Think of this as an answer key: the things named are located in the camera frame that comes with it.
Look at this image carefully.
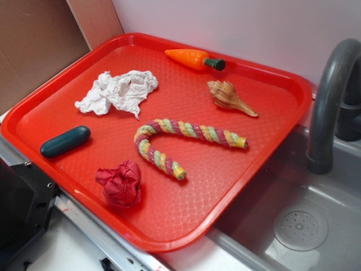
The silver metal rail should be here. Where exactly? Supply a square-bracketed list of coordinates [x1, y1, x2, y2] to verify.
[0, 132, 173, 271]

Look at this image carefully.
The orange plastic carrot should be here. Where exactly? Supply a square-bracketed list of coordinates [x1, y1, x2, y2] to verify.
[164, 49, 226, 71]

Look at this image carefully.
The dark green capsule block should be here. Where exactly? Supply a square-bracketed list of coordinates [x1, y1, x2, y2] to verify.
[40, 125, 91, 159]

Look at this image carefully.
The brown cardboard panel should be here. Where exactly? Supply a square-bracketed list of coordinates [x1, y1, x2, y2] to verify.
[1, 1, 124, 113]

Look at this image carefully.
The grey plastic sink basin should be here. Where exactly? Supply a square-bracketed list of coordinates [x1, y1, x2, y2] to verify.
[160, 126, 360, 270]

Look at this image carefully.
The crumpled red paper ball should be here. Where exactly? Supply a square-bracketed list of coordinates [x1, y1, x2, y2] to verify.
[95, 160, 142, 208]

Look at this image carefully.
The brown striped seashell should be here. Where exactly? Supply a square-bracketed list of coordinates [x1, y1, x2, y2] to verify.
[207, 81, 258, 117]

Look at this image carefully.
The red plastic tray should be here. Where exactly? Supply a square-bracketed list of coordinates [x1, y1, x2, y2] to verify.
[1, 33, 312, 252]

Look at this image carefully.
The crumpled white paper towel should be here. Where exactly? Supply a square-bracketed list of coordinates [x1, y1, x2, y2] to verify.
[74, 70, 159, 120]

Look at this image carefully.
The grey curved faucet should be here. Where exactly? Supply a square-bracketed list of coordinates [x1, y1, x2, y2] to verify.
[307, 38, 360, 174]

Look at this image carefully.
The multicolored twisted rope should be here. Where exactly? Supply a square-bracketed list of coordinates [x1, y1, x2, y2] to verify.
[134, 118, 249, 181]

